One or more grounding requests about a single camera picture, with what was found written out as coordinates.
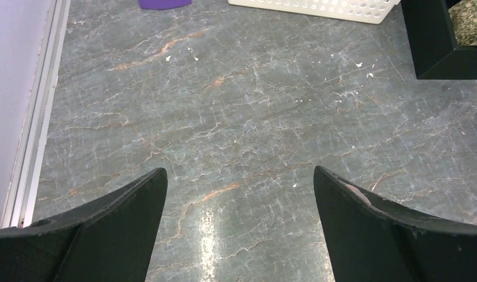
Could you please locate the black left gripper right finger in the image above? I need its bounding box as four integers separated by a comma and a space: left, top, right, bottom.
313, 166, 477, 281

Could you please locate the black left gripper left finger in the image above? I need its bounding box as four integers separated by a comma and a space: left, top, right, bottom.
0, 168, 168, 281

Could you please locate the black tie storage box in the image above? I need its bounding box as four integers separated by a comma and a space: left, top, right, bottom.
401, 0, 477, 80

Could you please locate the white plastic basket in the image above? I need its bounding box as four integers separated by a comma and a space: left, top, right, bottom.
228, 0, 401, 25

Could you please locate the purple metronome stand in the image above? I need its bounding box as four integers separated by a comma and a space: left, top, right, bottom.
138, 0, 192, 10

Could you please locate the olive green rolled tie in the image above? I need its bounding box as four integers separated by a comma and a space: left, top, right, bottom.
448, 0, 477, 46

